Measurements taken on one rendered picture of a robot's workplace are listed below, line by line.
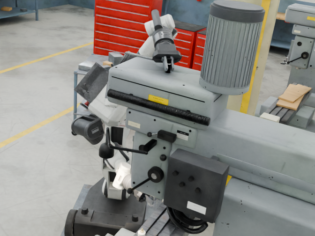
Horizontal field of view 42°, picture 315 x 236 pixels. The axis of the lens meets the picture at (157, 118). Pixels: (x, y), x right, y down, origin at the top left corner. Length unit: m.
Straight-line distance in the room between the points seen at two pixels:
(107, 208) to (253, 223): 1.63
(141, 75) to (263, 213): 0.71
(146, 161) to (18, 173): 2.79
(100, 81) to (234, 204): 1.05
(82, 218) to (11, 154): 2.10
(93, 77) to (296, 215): 1.28
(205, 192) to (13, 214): 2.74
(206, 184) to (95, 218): 1.61
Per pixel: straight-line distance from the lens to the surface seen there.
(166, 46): 1.76
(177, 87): 1.60
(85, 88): 2.26
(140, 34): 7.09
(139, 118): 1.73
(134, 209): 3.05
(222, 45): 1.52
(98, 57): 5.43
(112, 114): 2.21
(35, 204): 4.04
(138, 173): 1.88
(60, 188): 4.23
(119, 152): 2.37
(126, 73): 1.69
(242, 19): 1.50
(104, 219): 2.92
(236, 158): 1.63
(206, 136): 1.64
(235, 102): 3.56
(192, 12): 11.42
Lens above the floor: 2.44
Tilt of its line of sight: 25 degrees down
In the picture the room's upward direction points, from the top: 6 degrees clockwise
